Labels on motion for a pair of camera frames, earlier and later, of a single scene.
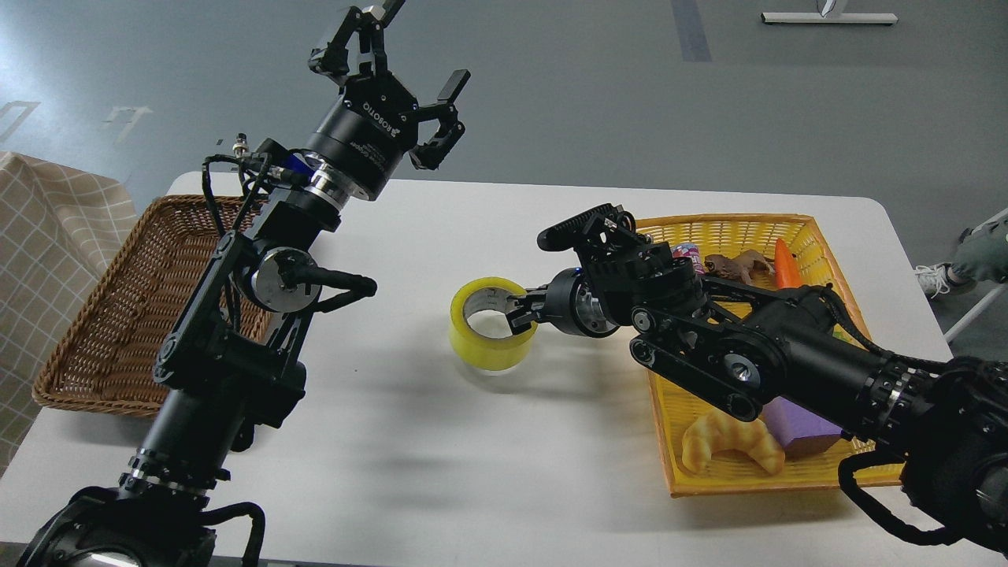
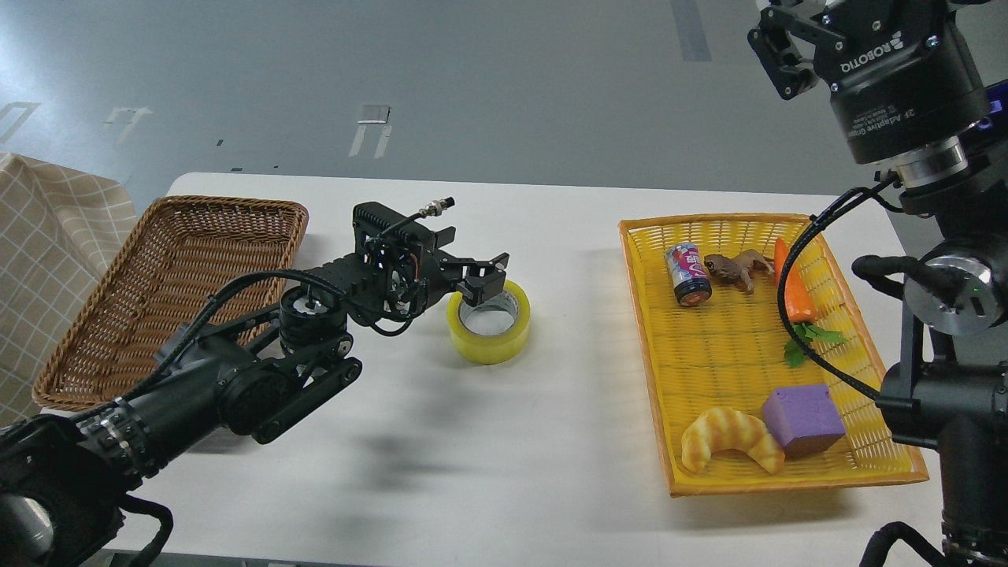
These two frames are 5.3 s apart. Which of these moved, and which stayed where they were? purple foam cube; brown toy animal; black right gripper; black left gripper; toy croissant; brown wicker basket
Moved: black left gripper; black right gripper
Stayed: brown toy animal; purple foam cube; toy croissant; brown wicker basket
